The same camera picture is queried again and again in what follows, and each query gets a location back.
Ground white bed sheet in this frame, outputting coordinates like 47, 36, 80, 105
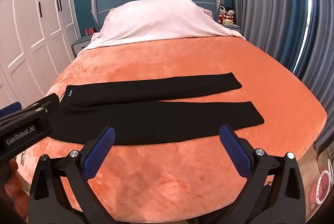
90, 0, 246, 49

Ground grey curtain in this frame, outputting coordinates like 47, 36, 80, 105
230, 0, 334, 151

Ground orange plush blanket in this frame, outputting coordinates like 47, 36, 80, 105
16, 35, 328, 222

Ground pink round object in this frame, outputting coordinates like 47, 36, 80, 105
307, 159, 334, 212

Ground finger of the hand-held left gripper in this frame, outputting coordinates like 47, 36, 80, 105
27, 93, 61, 109
0, 102, 50, 126

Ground black pants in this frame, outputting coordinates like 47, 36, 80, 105
49, 72, 265, 146

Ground grey nightstand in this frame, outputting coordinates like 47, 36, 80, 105
71, 35, 92, 58
222, 23, 242, 34

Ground person's left hand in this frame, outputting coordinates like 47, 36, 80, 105
0, 159, 30, 216

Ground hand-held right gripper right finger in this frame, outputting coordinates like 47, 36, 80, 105
219, 123, 307, 224

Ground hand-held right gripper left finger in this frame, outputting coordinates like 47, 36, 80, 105
27, 126, 116, 224

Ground red and white doll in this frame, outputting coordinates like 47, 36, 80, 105
218, 6, 227, 24
225, 7, 235, 23

